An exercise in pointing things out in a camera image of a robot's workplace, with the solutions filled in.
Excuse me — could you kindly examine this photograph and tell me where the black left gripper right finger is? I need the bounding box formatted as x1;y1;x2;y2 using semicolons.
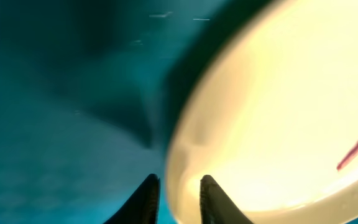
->
200;175;253;224

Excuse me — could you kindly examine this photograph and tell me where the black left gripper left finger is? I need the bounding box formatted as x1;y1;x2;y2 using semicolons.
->
104;174;160;224

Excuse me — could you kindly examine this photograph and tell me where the teal plastic tray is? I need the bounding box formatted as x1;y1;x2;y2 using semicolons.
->
0;0;358;224

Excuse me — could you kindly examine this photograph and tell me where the yellow plate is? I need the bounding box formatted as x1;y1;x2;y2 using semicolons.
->
165;0;358;223

